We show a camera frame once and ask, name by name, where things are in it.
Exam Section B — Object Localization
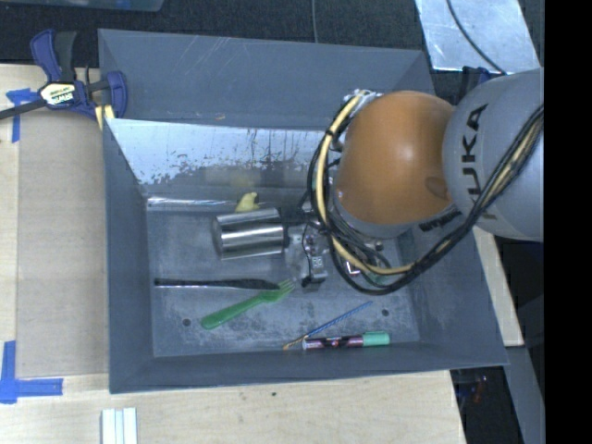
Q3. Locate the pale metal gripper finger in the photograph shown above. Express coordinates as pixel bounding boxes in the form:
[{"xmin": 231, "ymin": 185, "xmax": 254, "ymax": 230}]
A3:
[
  {"xmin": 300, "ymin": 254, "xmax": 330, "ymax": 290},
  {"xmin": 284, "ymin": 231, "xmax": 322, "ymax": 257}
]

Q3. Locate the shiny metal cup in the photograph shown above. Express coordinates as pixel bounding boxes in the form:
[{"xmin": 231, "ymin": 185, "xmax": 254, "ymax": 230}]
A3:
[{"xmin": 211, "ymin": 207, "xmax": 286, "ymax": 262}]

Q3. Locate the thin blue stick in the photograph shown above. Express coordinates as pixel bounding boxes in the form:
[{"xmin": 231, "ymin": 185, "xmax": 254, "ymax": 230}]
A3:
[{"xmin": 282, "ymin": 300, "xmax": 375, "ymax": 352}]

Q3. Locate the small yellow toy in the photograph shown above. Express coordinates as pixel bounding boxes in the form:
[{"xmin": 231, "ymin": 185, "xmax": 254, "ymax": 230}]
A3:
[{"xmin": 234, "ymin": 191, "xmax": 259, "ymax": 214}]

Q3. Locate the marker with green cap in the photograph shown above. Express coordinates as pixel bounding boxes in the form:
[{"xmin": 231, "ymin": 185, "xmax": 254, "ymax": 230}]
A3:
[{"xmin": 302, "ymin": 330, "xmax": 391, "ymax": 352}]

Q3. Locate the green plastic fork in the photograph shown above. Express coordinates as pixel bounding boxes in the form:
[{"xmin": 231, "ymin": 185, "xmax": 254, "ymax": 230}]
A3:
[{"xmin": 200, "ymin": 278, "xmax": 297, "ymax": 331}]

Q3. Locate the clear plastic wrapper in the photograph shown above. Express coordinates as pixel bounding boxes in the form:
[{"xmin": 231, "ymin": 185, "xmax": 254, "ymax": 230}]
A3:
[{"xmin": 146, "ymin": 195, "xmax": 241, "ymax": 211}]

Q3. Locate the grey metal bin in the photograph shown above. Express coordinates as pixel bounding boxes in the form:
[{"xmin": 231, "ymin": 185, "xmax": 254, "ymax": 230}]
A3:
[{"xmin": 96, "ymin": 28, "xmax": 511, "ymax": 395}]

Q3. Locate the pale wood flat board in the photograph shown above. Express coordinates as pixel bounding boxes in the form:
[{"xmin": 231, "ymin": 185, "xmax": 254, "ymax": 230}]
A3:
[{"xmin": 15, "ymin": 112, "xmax": 111, "ymax": 379}]

